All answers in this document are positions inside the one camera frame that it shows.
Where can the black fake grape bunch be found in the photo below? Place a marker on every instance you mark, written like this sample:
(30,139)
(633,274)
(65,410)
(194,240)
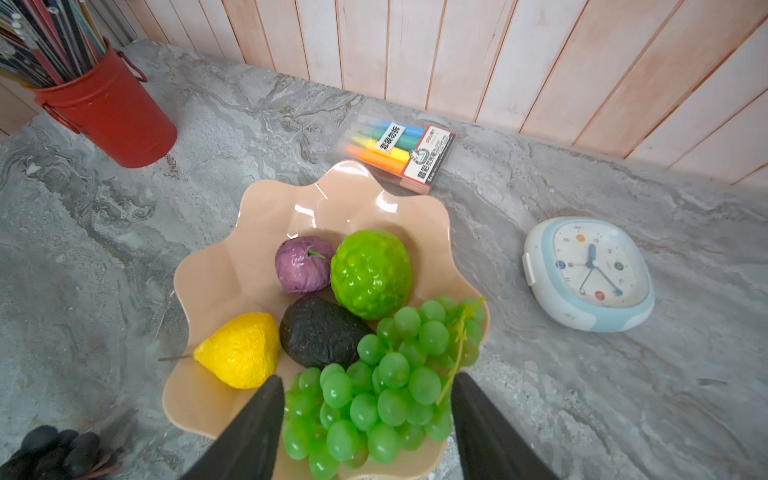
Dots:
(47,453)

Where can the highlighter marker pack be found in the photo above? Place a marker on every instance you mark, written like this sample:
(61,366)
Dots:
(404,154)

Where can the green fake grape bunch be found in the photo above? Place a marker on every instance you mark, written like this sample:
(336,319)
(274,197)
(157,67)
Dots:
(391,399)

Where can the white and blue clock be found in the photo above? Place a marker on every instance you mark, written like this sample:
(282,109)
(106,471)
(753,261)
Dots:
(588,274)

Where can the peach scalloped fruit bowl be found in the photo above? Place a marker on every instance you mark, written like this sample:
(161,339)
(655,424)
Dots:
(237,276)

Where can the bundle of coloured pencils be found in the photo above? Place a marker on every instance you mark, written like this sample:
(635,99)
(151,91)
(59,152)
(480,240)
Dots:
(46,44)

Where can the dark fake avocado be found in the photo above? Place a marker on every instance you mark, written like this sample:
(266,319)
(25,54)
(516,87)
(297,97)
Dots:
(315,332)

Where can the red pencil bucket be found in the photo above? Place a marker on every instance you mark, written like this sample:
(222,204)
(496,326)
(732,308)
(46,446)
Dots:
(113,110)

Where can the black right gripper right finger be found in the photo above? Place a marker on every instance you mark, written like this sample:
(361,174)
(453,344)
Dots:
(489,447)

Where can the yellow fake lemon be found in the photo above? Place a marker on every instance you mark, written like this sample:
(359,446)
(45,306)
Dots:
(243,353)

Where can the purple fake fruit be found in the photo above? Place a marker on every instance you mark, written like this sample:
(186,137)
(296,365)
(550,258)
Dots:
(303,264)

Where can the green bumpy fake fruit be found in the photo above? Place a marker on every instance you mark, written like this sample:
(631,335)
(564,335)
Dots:
(371,274)

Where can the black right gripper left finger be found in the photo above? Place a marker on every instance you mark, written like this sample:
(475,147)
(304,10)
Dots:
(247,448)

